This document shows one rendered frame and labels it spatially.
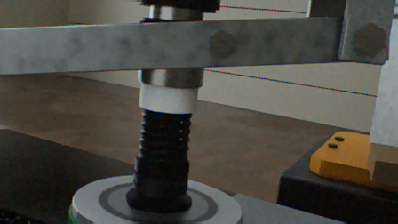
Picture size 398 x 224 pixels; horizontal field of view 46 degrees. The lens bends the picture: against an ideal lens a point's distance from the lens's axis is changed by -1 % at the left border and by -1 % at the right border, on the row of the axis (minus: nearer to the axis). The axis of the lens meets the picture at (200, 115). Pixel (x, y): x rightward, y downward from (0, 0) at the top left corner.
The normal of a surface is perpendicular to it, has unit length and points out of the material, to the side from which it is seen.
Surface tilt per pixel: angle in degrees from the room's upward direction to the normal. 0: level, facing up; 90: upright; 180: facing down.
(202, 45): 90
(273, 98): 90
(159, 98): 90
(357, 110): 90
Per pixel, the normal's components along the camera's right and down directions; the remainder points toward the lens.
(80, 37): 0.04, 0.18
